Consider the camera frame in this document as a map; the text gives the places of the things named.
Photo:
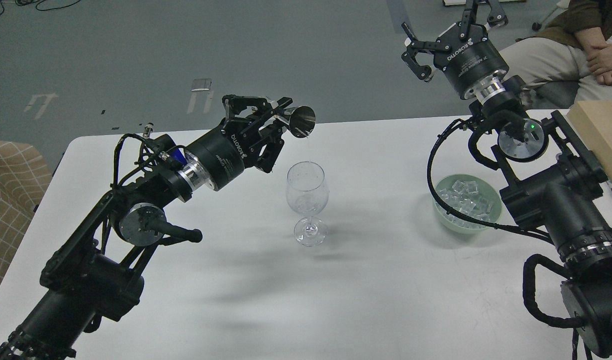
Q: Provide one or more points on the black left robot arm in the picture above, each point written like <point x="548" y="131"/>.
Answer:
<point x="98" y="272"/>

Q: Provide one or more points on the clear wine glass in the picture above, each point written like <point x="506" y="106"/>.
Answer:
<point x="307" y="194"/>

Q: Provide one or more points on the light wooden block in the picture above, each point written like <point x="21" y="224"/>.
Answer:
<point x="592" y="120"/>

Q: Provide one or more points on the beige checkered cloth chair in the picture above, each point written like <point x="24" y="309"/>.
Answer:
<point x="24" y="179"/>

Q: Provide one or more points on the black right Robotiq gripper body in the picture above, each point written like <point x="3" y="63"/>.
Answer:
<point x="469" y="59"/>

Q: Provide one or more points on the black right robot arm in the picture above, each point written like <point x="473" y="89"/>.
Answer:
<point x="553" y="178"/>

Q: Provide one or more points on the office chair with wheels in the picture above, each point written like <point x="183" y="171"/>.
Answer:
<point x="558" y="7"/>

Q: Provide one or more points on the steel cocktail jigger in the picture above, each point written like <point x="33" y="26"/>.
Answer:
<point x="299" y="121"/>

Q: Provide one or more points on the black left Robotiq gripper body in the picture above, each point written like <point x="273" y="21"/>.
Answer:
<point x="221" y="155"/>

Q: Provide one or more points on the seated person in beige trousers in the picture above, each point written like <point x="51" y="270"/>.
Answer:
<point x="559" y="52"/>

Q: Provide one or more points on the green bowl of ice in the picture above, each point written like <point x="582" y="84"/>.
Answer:
<point x="470" y="196"/>

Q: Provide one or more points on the person's clasped hands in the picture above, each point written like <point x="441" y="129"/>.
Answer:
<point x="600" y="63"/>

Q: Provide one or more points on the metal floor plate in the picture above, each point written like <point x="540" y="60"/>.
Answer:
<point x="201" y="85"/>

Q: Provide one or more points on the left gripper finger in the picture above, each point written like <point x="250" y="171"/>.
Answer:
<point x="263" y="154"/>
<point x="246" y="118"/>

